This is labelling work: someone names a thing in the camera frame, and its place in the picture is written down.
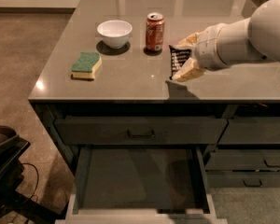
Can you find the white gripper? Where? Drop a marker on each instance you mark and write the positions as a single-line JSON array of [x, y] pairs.
[[209, 47]]

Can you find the black rxbar chocolate bar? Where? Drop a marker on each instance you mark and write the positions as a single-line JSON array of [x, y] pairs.
[[179, 55]]

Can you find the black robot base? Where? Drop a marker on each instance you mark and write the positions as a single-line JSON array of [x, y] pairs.
[[11, 148]]

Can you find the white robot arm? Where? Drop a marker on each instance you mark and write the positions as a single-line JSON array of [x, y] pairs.
[[252, 40]]

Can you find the grey right top drawer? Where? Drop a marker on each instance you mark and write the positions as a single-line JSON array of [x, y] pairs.
[[258, 130]]

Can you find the grey right middle drawer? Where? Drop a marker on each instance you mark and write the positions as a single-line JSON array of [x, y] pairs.
[[244, 160]]

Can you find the grey right bottom drawer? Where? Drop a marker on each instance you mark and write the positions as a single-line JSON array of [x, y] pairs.
[[244, 180]]

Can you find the open grey middle drawer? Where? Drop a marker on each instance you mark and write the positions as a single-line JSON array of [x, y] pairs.
[[122, 185]]

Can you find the red soda can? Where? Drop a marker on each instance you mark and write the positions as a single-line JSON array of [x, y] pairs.
[[154, 31]]

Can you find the white ceramic bowl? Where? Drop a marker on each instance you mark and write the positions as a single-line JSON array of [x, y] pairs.
[[115, 33]]

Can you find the green yellow sponge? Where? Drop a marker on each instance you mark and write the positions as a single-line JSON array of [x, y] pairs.
[[86, 65]]

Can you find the black top drawer handle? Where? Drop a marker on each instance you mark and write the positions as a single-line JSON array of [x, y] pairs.
[[149, 134]]

